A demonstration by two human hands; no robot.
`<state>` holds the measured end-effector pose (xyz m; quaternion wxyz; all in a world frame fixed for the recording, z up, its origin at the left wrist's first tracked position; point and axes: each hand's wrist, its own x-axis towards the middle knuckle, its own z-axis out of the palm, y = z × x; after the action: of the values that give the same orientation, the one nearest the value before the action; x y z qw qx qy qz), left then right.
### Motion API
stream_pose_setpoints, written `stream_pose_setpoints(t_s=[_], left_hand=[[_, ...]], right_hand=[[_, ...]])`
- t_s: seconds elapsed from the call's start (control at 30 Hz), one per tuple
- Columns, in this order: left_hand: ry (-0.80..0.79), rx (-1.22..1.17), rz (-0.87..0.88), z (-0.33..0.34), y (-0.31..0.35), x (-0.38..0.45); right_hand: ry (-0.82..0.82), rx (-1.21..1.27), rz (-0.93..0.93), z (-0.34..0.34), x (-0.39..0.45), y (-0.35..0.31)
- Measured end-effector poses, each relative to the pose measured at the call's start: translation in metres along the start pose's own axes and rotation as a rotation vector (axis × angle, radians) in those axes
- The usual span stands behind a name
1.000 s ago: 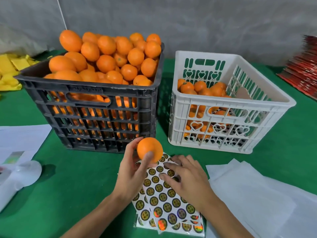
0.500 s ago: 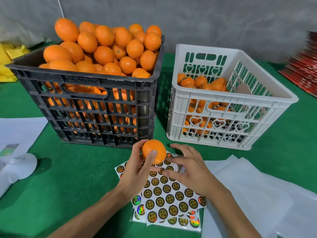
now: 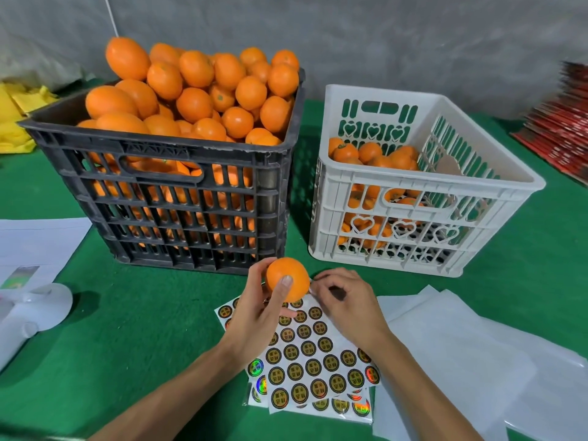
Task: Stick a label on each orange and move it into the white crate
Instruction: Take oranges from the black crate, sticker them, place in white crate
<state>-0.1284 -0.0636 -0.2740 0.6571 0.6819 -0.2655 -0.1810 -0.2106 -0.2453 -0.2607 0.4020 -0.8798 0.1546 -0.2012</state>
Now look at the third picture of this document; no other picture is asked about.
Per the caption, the white pole with black base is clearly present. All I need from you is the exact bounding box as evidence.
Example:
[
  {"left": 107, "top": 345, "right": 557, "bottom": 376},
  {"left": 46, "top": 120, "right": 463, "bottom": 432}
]
[{"left": 103, "top": 0, "right": 121, "bottom": 37}]

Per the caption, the person's right hand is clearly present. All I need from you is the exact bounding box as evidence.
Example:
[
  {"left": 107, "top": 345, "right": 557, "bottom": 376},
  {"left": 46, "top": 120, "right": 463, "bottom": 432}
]
[{"left": 311, "top": 267, "right": 396, "bottom": 355}]

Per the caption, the green felt table cover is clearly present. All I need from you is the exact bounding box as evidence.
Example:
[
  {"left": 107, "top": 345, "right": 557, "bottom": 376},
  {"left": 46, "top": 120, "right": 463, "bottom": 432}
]
[{"left": 0, "top": 82, "right": 588, "bottom": 441}]

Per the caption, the holographic sticker sheet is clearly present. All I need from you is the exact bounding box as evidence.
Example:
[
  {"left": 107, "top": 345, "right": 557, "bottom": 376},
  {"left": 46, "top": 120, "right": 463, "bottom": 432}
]
[{"left": 216, "top": 289, "right": 380, "bottom": 423}]

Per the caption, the pile of oranges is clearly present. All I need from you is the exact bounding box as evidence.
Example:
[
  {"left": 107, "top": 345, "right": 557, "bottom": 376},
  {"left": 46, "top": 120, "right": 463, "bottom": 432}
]
[{"left": 76, "top": 36, "right": 301, "bottom": 254}]

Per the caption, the person's left hand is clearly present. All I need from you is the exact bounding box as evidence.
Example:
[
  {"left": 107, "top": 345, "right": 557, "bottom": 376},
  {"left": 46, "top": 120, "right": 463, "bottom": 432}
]
[{"left": 220, "top": 258, "right": 300, "bottom": 364}]

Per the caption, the white backing sheet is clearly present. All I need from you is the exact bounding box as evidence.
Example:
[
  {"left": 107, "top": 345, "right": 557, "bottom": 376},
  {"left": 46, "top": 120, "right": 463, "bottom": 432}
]
[
  {"left": 478, "top": 317, "right": 588, "bottom": 441},
  {"left": 372, "top": 287, "right": 538, "bottom": 441}
]

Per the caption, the heap of labelled oranges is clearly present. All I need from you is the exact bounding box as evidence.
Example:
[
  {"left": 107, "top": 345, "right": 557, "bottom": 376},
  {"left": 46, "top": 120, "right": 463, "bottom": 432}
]
[{"left": 328, "top": 137, "right": 433, "bottom": 252}]

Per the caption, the beige woven sack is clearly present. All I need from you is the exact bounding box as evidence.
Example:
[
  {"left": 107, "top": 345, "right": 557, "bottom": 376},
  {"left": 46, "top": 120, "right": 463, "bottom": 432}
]
[{"left": 0, "top": 32, "right": 111, "bottom": 91}]

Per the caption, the pile of yellow bags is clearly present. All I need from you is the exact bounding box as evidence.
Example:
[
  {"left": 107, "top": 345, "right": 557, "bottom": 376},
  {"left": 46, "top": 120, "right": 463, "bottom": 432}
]
[{"left": 0, "top": 82, "right": 58, "bottom": 155}]

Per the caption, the white handheld controller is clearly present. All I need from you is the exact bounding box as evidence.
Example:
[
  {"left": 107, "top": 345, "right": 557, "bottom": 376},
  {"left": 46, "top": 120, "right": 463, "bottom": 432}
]
[{"left": 0, "top": 282, "right": 74, "bottom": 371}]

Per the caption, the person's left forearm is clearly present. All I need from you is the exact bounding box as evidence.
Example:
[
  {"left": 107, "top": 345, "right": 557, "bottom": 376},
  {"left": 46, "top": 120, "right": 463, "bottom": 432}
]
[{"left": 90, "top": 339, "right": 249, "bottom": 441}]

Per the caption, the white plastic crate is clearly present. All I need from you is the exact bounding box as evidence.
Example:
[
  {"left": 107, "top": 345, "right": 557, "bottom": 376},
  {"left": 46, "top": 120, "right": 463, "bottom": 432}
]
[{"left": 309, "top": 84, "right": 547, "bottom": 278}]

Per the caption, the black plastic crate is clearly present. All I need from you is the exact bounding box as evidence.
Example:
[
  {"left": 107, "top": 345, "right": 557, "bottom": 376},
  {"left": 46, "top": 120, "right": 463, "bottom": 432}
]
[{"left": 18, "top": 73, "right": 307, "bottom": 276}]

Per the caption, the white printed paper sheet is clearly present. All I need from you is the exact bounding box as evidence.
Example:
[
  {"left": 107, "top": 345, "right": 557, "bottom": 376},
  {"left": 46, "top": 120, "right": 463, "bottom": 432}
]
[{"left": 0, "top": 217, "right": 93, "bottom": 290}]

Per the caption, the stack of red cardboard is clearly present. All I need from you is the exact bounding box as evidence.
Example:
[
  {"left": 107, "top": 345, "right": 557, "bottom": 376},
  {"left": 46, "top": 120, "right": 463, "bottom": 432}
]
[{"left": 511, "top": 61, "right": 588, "bottom": 184}]

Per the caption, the person's right forearm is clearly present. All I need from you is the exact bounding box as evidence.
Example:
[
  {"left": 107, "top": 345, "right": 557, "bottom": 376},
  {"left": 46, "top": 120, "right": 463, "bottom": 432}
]
[{"left": 367, "top": 330, "right": 483, "bottom": 441}]

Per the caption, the single orange fruit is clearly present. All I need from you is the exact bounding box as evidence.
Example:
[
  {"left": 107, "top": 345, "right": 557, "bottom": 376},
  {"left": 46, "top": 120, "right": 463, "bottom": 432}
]
[{"left": 265, "top": 257, "right": 312, "bottom": 303}]

